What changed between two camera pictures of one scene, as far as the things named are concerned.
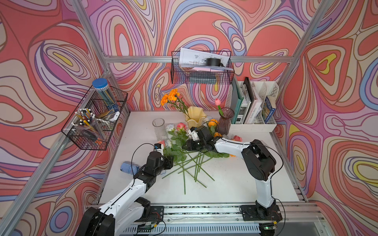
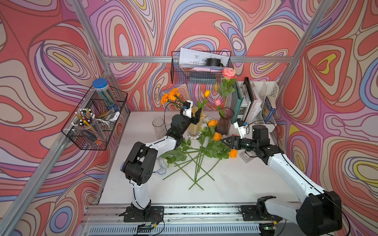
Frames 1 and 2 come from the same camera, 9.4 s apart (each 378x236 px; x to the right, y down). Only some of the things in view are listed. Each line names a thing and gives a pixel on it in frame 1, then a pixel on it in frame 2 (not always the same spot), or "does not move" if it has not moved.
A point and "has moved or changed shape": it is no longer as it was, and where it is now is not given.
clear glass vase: [160, 131] does not move
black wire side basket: [91, 125] does not move
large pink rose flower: [237, 138] has moved or changed shape
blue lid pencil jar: [102, 86] does not move
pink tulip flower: [217, 102] does not move
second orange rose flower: [211, 123] does not move
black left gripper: [168, 162] → [195, 119]
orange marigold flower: [164, 100] does not move
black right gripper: [190, 146] → [234, 138]
